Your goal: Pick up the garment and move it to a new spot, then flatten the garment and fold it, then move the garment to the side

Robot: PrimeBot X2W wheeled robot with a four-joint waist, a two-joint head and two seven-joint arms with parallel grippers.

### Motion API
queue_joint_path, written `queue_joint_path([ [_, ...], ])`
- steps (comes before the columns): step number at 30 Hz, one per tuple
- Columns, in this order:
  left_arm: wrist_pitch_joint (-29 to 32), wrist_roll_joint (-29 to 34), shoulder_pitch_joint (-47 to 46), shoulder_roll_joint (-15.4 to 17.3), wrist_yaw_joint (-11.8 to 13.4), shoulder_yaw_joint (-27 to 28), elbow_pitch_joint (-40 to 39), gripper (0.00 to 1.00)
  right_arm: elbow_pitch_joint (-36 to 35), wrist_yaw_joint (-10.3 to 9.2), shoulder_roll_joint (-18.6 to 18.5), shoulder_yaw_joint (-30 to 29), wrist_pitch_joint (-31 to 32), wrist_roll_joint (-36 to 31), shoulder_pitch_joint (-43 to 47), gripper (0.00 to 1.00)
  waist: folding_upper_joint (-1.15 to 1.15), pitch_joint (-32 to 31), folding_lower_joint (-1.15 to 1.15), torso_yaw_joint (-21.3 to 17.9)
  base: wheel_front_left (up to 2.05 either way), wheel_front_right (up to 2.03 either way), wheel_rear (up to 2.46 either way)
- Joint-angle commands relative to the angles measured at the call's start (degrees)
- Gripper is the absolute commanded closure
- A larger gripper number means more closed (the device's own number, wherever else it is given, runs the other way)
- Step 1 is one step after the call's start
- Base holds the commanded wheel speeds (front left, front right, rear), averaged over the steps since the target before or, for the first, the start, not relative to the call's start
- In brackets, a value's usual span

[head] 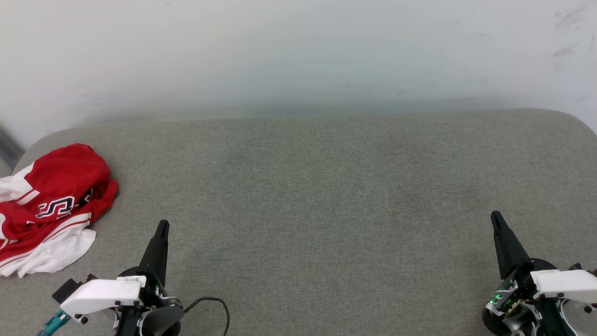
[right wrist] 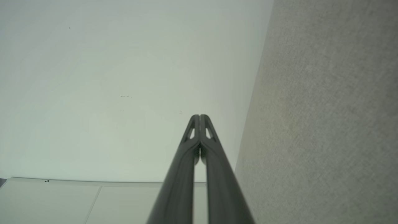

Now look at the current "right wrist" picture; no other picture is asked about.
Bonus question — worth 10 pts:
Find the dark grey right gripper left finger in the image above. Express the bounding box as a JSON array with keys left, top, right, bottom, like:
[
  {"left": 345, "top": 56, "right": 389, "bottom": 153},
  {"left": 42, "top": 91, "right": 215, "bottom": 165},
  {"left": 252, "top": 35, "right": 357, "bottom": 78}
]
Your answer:
[{"left": 146, "top": 114, "right": 200, "bottom": 224}]

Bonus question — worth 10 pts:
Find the grey fabric sofa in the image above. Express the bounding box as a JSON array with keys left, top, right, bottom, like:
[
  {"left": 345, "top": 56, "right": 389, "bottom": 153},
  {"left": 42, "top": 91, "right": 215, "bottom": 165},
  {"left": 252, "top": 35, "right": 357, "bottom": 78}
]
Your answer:
[{"left": 234, "top": 0, "right": 398, "bottom": 224}]

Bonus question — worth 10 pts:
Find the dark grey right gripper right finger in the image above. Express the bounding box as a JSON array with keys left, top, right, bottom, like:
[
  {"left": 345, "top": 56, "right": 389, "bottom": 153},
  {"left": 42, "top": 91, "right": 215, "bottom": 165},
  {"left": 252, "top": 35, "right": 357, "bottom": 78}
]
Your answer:
[{"left": 200, "top": 114, "right": 256, "bottom": 224}]

